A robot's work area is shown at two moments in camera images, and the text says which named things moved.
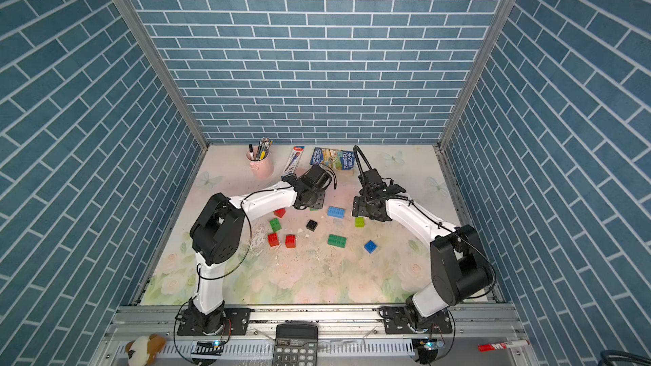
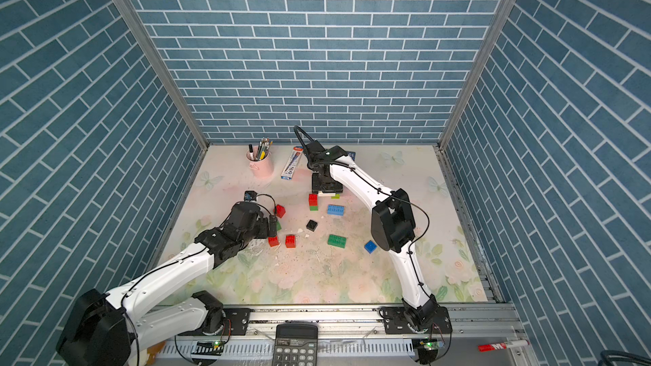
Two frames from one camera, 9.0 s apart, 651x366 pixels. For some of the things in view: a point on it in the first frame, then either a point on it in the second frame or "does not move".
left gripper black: x=321 y=194 -> x=266 y=232
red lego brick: x=273 y=240 does not move
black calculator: x=295 y=345 does not move
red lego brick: x=280 y=213 does not move
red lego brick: x=290 y=241 does not move
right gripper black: x=359 y=207 -> x=315 y=186
